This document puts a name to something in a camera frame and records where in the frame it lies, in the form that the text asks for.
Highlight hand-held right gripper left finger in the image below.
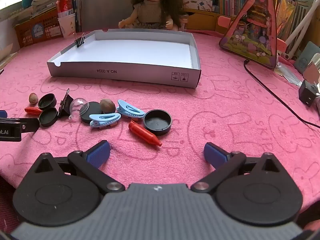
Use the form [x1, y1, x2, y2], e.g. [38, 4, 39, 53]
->
[30, 140, 126, 194]

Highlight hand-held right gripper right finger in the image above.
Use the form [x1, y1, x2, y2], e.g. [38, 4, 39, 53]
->
[190, 142, 285, 194]

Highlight light blue hair clip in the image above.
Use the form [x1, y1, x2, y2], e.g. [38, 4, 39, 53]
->
[117, 99, 145, 118]
[89, 113, 122, 128]

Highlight black binder clip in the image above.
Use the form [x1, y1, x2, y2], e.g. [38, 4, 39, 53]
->
[58, 88, 74, 118]
[75, 33, 86, 48]

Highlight large brown walnut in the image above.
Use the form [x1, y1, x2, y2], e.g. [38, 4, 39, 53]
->
[100, 99, 116, 114]

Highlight clear plastic dome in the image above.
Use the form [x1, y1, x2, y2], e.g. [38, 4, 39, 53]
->
[69, 97, 90, 120]

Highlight large black round cap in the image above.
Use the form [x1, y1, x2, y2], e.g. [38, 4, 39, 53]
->
[143, 109, 173, 136]

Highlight white cardboard box tray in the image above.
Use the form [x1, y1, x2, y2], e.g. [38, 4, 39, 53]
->
[47, 29, 202, 89]

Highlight pink rabbit-print towel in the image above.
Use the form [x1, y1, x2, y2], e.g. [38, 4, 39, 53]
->
[0, 29, 320, 232]

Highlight thin book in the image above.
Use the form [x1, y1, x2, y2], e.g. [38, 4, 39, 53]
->
[0, 44, 20, 68]

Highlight orange plastic basket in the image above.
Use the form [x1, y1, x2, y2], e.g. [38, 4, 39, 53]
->
[14, 6, 63, 48]

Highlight white paper cup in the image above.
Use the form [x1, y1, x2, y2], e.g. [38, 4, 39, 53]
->
[57, 14, 77, 39]

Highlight black power adapter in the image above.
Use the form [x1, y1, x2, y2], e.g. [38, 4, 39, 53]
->
[298, 80, 318, 107]

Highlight red drink can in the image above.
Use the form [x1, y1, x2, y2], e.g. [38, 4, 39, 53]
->
[55, 0, 75, 18]

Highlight blue upright books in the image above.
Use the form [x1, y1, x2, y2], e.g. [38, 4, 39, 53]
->
[67, 0, 84, 33]

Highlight pink triangular toy house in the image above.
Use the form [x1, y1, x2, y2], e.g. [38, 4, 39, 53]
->
[217, 0, 287, 71]

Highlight blue-grey card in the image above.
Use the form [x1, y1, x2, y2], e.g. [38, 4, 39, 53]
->
[294, 41, 320, 74]

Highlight yellow wooden drawer shelf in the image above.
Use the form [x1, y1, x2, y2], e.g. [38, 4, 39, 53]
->
[184, 8, 240, 33]

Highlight small brown-lidded jar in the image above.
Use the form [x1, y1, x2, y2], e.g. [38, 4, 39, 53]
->
[179, 14, 189, 32]

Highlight grey translucent panel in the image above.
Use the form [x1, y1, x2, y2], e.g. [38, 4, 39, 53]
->
[82, 0, 140, 30]

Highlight long-haired baby doll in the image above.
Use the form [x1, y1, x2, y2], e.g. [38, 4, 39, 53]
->
[118, 0, 187, 32]

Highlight black cable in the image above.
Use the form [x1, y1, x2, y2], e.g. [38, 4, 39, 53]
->
[244, 59, 320, 129]

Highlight white tube frame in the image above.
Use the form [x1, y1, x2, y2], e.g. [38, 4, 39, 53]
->
[284, 2, 320, 59]

